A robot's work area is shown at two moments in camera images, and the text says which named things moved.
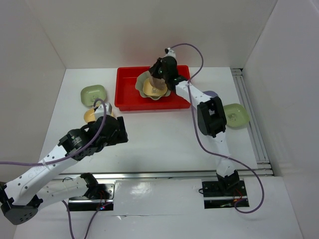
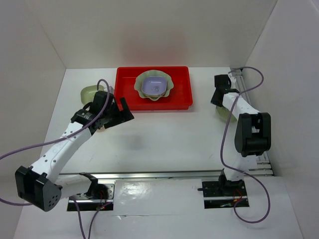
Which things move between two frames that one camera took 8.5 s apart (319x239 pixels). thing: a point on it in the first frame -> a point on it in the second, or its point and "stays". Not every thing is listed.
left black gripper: x=122 y=133 -> x=123 y=115
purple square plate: x=211 y=93 -> x=155 y=85
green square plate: x=89 y=94 stays
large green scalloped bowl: x=140 y=79 stays
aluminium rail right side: x=263 y=167 stays
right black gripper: x=153 y=70 -> x=213 y=101
